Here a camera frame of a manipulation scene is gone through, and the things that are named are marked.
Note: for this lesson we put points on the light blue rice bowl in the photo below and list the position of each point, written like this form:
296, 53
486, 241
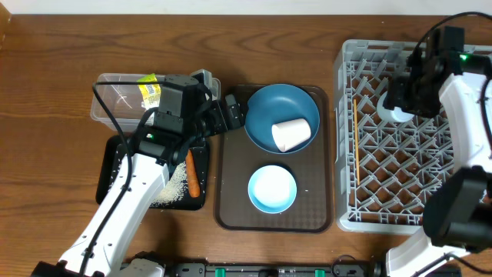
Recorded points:
272, 189

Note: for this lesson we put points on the clear plastic bin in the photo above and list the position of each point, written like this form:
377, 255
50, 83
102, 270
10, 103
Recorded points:
125, 102

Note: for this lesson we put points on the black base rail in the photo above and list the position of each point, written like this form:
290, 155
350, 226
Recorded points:
150, 264

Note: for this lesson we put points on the black plastic tray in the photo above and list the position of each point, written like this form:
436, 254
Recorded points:
112, 162

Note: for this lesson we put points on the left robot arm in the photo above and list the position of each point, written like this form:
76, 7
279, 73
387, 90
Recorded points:
101, 248

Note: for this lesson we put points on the white rice pile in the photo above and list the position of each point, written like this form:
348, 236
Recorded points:
171, 187

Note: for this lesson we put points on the dark blue plate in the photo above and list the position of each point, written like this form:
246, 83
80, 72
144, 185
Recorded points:
278, 103

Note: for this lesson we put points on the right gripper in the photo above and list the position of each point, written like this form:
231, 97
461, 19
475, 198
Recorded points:
395, 98

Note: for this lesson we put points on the light blue cup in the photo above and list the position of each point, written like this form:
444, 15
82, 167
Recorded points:
395, 115

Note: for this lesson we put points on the grey dishwasher rack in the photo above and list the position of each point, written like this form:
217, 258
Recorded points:
401, 164

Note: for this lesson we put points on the yellow green snack wrapper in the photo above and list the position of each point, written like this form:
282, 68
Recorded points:
151, 93

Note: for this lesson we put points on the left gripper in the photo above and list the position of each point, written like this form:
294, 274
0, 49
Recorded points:
237, 118

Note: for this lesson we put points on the orange carrot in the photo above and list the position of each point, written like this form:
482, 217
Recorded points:
193, 183

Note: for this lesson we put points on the pink cup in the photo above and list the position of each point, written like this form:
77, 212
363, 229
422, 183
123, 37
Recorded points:
290, 134

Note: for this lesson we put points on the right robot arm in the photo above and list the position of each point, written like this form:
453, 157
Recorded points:
455, 223

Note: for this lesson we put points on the wooden chopstick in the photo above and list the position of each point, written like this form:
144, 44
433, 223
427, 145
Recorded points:
356, 145

